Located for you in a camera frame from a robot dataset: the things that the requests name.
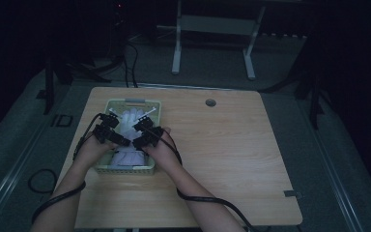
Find black tripod stand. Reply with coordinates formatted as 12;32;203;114
36;57;112;116
259;38;327;131

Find lilac glove with white fingers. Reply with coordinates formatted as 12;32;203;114
110;107;150;167

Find hand-held gripper black cable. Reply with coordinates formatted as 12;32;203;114
31;112;105;225
139;124;265;232

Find right hand-held gripper black cable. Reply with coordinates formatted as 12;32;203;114
139;124;265;232

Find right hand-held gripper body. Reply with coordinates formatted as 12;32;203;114
133;107;164;148

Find black hanging cables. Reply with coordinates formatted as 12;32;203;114
122;42;140;89

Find person's right hand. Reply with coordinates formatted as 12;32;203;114
141;127;184;172

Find left hand-held gripper black cable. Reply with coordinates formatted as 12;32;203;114
31;112;105;225

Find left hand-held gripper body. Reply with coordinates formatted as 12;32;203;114
92;108;121;145

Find grey tape piece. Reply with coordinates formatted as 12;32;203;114
282;189;303;199

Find black floor cable loop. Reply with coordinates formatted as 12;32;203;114
27;167;59;195

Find white metal stand frame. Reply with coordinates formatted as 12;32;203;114
156;0;267;81

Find person's left hand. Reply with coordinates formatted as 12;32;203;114
74;130;119;171

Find pale green plastic basket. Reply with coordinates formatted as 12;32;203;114
92;98;162;176

